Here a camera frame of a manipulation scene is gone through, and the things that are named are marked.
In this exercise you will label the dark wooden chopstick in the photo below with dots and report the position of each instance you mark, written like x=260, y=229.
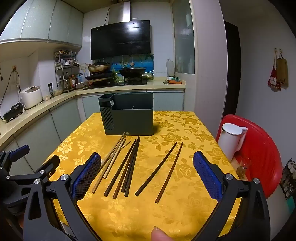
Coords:
x=156, y=169
x=125, y=184
x=121, y=180
x=129, y=184
x=169, y=173
x=118, y=171

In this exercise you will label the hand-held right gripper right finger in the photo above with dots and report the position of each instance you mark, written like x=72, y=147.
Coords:
x=208, y=178

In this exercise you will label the dark green utensil holder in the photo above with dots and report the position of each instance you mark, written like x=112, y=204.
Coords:
x=131, y=120

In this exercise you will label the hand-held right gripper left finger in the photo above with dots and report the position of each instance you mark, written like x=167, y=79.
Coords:
x=85, y=178

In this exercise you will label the printed carton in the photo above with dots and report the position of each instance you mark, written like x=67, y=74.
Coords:
x=289, y=178

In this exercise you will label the light wooden chopstick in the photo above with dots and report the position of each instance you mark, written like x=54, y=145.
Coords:
x=109, y=162
x=126, y=145
x=115, y=157

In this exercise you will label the black-topped pepper grinder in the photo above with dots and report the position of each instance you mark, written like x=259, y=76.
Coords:
x=50, y=91

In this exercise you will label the white electric kettle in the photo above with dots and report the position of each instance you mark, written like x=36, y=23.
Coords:
x=230, y=141

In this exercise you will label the brass-coloured frying pan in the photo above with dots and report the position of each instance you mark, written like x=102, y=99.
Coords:
x=99, y=67

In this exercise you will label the yellow floral tablecloth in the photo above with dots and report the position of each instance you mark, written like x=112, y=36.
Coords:
x=143, y=213

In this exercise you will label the dark wooden door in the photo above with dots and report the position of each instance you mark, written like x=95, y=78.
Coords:
x=231, y=69

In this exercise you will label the brown hanging bag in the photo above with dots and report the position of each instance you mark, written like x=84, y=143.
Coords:
x=282, y=71

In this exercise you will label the beige kitchen countertop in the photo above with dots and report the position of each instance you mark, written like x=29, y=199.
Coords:
x=161, y=86

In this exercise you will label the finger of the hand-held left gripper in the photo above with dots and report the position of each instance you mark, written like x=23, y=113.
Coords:
x=52, y=163
x=20, y=151

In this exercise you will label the group of sauce bottles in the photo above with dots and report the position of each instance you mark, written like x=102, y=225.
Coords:
x=71, y=81

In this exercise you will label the pale green wall cabinets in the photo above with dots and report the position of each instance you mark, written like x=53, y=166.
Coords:
x=46, y=20

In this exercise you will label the orange green kitchen cloths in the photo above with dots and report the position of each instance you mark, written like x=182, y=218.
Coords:
x=174, y=81

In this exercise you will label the black gas stove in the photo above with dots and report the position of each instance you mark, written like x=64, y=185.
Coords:
x=115, y=82

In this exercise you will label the red plastic stool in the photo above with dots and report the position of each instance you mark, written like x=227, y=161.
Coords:
x=261, y=153

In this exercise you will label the red patterned hanging bag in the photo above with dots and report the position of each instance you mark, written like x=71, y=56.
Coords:
x=273, y=78

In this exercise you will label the person's right hand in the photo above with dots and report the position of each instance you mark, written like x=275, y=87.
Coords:
x=160, y=235

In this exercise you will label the metal spice rack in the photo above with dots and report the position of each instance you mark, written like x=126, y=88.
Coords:
x=67, y=62

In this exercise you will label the black range hood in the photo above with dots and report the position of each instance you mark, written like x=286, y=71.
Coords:
x=120, y=39

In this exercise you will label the black wok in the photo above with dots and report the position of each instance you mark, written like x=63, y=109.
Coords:
x=132, y=72

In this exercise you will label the white rice cooker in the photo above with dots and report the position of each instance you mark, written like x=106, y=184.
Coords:
x=31, y=97

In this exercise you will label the translucent plastic jug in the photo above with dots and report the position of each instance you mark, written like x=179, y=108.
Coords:
x=170, y=68

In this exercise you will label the black countertop appliance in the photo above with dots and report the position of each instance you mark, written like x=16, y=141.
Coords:
x=13, y=112

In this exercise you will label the blue sea tile mural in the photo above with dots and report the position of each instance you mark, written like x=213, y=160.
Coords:
x=148, y=63

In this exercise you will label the frosted glass cabinet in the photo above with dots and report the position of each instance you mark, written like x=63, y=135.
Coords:
x=183, y=41

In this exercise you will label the steel kitchen faucet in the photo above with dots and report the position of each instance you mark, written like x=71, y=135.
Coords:
x=64, y=84

